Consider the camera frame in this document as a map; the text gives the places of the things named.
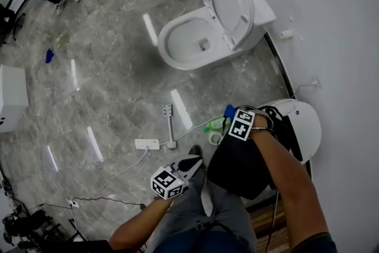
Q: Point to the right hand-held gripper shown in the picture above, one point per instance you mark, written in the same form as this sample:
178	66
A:
241	126

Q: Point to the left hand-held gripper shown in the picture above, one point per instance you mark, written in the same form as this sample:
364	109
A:
167	183

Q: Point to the blue cloth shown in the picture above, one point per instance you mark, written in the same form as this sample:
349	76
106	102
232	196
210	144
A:
229	112

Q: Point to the black backpack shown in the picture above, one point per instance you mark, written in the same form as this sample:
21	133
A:
240	169

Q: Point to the person's left forearm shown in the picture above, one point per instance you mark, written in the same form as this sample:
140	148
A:
139	225

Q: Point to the person's right forearm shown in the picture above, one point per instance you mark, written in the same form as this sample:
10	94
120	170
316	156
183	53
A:
284	180

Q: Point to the person's black shoe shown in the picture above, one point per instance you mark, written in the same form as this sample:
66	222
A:
195	151

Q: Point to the green plastic bottle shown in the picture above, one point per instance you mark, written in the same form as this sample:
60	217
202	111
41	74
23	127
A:
213	125

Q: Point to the white tape roll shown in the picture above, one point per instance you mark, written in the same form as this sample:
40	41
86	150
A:
213	139

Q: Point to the white power strip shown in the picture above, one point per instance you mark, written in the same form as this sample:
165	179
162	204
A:
147	144

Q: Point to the person's grey jeans legs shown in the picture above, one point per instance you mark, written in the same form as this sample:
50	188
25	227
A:
207	216

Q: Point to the white toilet with open lid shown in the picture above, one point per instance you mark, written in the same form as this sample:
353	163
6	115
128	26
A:
207	32

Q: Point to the white plug adapter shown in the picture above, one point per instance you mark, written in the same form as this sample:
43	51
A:
73	203

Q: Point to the person's dark shirt sleeve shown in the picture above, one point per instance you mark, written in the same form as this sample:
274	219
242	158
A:
316	244

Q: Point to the blue crumpled rag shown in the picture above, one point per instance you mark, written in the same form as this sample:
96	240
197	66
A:
49	56

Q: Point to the white cabinet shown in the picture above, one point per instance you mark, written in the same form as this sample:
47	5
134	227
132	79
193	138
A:
12	94

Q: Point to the black chair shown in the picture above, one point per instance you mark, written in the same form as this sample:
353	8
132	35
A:
10	22

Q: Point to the white wall socket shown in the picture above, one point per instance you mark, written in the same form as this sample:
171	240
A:
316	83

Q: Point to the white wall pipe fitting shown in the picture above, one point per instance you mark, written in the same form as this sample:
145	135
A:
286	34

